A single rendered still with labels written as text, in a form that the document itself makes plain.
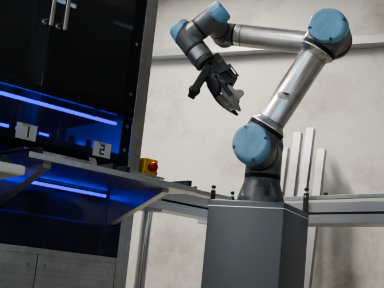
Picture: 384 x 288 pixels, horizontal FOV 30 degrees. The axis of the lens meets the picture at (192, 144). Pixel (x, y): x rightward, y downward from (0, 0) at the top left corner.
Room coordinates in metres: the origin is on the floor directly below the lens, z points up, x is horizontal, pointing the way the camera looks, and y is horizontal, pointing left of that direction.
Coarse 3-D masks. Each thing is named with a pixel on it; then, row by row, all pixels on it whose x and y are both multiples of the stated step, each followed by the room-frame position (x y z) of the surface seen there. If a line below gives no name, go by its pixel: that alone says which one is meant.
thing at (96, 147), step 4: (96, 144) 2.82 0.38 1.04; (100, 144) 2.83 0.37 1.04; (104, 144) 2.84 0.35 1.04; (108, 144) 2.86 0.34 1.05; (96, 148) 2.82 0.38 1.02; (100, 148) 2.83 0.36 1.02; (108, 148) 2.86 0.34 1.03; (96, 152) 2.82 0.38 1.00; (104, 152) 2.85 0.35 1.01; (108, 152) 2.86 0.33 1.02; (100, 156) 2.84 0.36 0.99; (104, 156) 2.85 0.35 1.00; (108, 156) 2.86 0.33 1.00
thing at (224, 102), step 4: (220, 96) 2.21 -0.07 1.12; (220, 100) 2.22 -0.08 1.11; (224, 100) 2.21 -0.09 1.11; (224, 104) 2.22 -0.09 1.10; (228, 104) 2.21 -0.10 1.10; (224, 108) 2.23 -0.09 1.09; (228, 108) 2.21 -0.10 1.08; (232, 108) 2.21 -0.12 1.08; (232, 112) 2.20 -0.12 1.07; (236, 112) 2.21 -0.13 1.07
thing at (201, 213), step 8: (200, 192) 3.37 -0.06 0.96; (208, 192) 3.40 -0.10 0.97; (168, 200) 3.21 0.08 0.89; (176, 200) 3.24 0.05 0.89; (184, 200) 3.27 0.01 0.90; (192, 200) 3.30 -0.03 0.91; (200, 200) 3.34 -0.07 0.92; (208, 200) 3.37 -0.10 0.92; (160, 208) 3.19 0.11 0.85; (168, 208) 3.22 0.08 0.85; (176, 208) 3.25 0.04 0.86; (184, 208) 3.28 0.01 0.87; (192, 208) 3.31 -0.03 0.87; (200, 208) 3.34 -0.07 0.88; (208, 208) 3.37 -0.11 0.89; (184, 216) 3.41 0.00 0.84; (192, 216) 3.37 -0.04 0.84; (200, 216) 3.34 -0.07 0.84
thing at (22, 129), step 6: (18, 126) 2.60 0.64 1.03; (24, 126) 2.61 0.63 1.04; (30, 126) 2.63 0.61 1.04; (36, 126) 2.64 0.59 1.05; (18, 132) 2.60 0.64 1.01; (24, 132) 2.62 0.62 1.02; (30, 132) 2.63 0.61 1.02; (36, 132) 2.65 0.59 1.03; (24, 138) 2.62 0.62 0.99; (30, 138) 2.63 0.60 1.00
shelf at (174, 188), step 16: (16, 160) 2.29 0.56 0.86; (32, 160) 2.26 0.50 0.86; (48, 160) 2.24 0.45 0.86; (64, 160) 2.28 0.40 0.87; (48, 176) 2.60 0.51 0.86; (64, 176) 2.56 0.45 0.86; (80, 176) 2.52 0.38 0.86; (96, 176) 2.48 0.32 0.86; (112, 176) 2.44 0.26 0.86; (128, 176) 2.45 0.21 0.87; (144, 176) 2.49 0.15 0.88; (176, 192) 2.69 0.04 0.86; (192, 192) 2.64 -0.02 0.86
